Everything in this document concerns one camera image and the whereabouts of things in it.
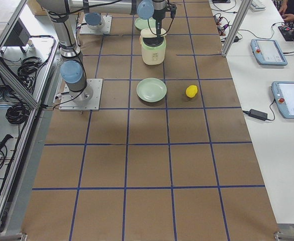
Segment black power adapter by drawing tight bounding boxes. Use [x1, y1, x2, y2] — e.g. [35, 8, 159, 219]
[248, 109, 268, 121]

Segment cream rice cooker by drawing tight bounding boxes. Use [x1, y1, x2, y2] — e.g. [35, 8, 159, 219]
[139, 28, 166, 65]

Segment green plate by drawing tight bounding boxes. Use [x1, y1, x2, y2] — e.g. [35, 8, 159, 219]
[136, 78, 167, 103]
[134, 18, 156, 30]

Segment green plate right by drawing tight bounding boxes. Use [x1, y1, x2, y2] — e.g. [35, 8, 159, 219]
[136, 78, 167, 103]

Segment lower blue teach pendant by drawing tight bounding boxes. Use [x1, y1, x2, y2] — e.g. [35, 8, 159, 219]
[271, 81, 294, 119]

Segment aluminium frame rail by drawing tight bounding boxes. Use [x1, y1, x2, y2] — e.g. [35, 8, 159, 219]
[0, 58, 40, 109]

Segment person hand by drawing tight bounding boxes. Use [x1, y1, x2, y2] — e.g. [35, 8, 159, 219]
[282, 14, 294, 22]

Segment blue teach pendant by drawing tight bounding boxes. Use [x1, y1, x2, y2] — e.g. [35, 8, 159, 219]
[271, 81, 294, 119]
[250, 39, 288, 66]

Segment aluminium frame post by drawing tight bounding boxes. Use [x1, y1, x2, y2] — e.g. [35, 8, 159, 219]
[221, 0, 251, 57]

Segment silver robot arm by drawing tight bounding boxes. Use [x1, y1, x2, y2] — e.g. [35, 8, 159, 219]
[37, 1, 177, 60]

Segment green plate left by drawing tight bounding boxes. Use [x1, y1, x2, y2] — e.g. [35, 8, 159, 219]
[134, 18, 156, 30]

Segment yellow lemon toy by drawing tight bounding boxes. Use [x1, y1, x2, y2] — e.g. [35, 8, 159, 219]
[185, 85, 198, 98]

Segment coiled black cables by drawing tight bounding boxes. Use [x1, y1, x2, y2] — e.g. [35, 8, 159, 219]
[17, 56, 42, 88]

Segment upper blue teach pendant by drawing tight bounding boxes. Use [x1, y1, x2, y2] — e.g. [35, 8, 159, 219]
[250, 39, 288, 66]

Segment brown paper mat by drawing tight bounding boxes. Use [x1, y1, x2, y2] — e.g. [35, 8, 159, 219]
[22, 1, 277, 240]

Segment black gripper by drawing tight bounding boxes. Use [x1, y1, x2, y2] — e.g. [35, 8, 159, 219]
[153, 2, 177, 37]

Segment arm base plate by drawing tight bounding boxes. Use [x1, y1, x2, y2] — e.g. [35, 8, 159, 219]
[58, 79, 103, 111]
[79, 16, 112, 35]

